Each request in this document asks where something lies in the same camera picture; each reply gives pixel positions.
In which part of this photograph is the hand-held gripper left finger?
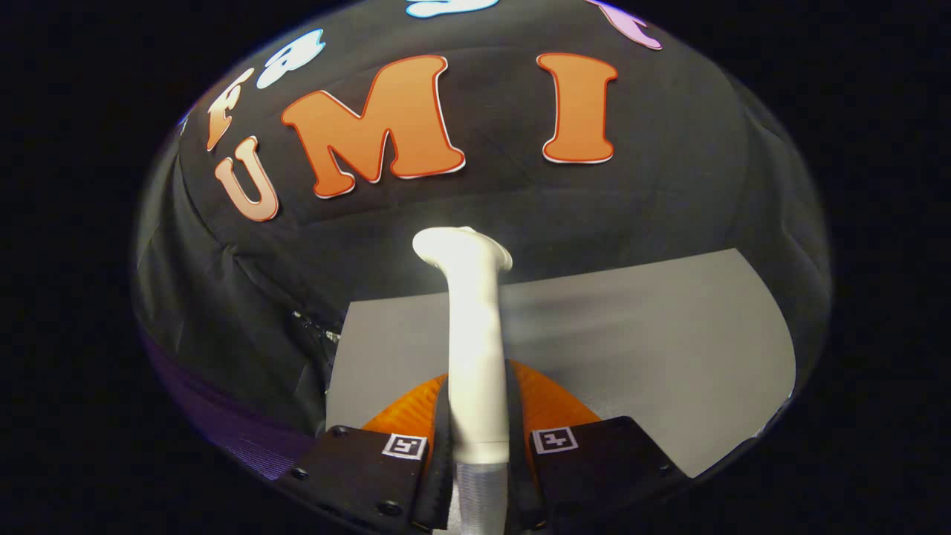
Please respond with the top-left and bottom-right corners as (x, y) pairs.
(279, 372), (455, 534)

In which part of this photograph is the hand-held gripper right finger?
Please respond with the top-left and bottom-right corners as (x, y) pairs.
(505, 360), (695, 532)

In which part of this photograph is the purple corduroy jacket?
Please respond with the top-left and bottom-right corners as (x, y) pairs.
(141, 334), (317, 480)

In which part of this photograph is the white garment steamer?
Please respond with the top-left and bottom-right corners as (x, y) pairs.
(412, 227), (513, 465)

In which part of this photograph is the white cabinet with grey top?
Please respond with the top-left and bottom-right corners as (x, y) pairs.
(325, 249), (797, 479)

